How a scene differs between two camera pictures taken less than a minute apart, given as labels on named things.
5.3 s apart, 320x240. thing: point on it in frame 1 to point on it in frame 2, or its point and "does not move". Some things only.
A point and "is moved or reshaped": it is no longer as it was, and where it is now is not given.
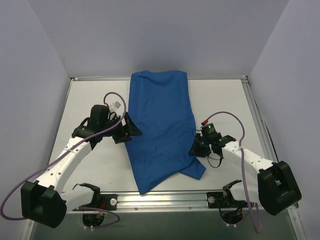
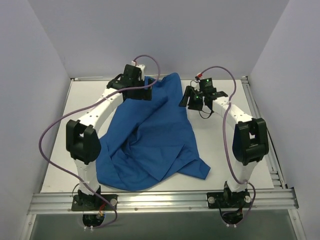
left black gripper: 122,129 to 141,93
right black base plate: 222,200 does not move
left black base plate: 108,202 does not move
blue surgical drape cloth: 160,106 is moved or reshaped
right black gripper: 203,146 to 194,100
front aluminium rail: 164,201 does not move
